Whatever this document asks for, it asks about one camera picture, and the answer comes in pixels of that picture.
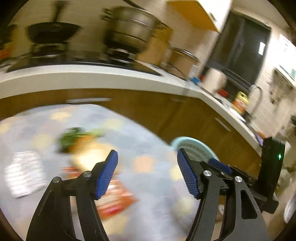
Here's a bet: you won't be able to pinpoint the orange red snack bag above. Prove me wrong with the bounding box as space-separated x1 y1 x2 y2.
94 166 138 220

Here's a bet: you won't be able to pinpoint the green bok choy small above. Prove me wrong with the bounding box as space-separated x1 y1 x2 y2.
57 127 105 153

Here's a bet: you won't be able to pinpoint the white dotted paper napkin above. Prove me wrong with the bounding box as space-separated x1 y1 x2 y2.
4 151 47 198

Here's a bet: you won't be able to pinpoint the dark kitchen window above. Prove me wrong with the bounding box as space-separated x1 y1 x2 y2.
202 11 271 93

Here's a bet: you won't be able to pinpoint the white perforated tray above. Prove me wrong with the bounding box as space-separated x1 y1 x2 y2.
283 195 296 224

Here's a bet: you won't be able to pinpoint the light blue laundry basket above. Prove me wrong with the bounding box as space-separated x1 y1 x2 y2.
171 137 219 162

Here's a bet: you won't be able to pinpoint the yellow detergent bottle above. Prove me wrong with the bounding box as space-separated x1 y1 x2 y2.
232 91 249 115

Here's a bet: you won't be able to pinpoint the wooden base cabinets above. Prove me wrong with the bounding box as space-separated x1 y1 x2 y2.
1 88 261 177

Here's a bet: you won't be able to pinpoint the chrome sink faucet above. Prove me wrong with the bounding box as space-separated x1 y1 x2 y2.
245 84 263 124

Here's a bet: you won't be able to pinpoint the white electric kettle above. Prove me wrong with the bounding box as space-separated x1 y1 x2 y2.
202 68 227 94

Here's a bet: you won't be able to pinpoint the blue small box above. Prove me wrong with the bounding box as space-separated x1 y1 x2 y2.
191 77 200 83

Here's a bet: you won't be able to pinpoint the beige rice cooker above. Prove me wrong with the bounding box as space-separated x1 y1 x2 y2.
165 48 200 79

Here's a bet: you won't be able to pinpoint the black gas stove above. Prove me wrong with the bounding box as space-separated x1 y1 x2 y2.
7 42 161 76

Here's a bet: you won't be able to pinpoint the white water heater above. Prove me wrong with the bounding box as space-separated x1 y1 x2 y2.
276 34 296 88

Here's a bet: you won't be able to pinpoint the wooden cutting board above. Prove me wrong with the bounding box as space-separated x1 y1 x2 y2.
136 26 174 66

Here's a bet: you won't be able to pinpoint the stainless steel stacked pot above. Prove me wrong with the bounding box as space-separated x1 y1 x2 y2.
101 6 165 54

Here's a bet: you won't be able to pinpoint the black frying pan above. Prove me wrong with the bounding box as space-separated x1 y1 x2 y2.
26 1 81 44

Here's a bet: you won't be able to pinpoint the white orange wall cabinet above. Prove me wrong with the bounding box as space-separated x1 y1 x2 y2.
166 0 232 33

